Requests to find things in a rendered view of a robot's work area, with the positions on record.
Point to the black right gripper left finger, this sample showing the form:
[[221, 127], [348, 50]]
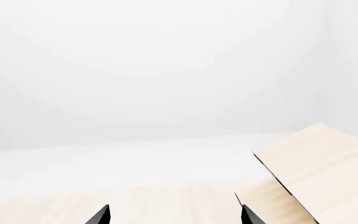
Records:
[[102, 217]]

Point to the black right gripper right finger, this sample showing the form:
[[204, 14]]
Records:
[[250, 217]]

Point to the light wooden cabinet drawer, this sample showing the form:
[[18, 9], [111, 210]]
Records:
[[266, 200]]

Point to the light wooden cabinet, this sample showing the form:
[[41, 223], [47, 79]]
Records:
[[325, 168]]

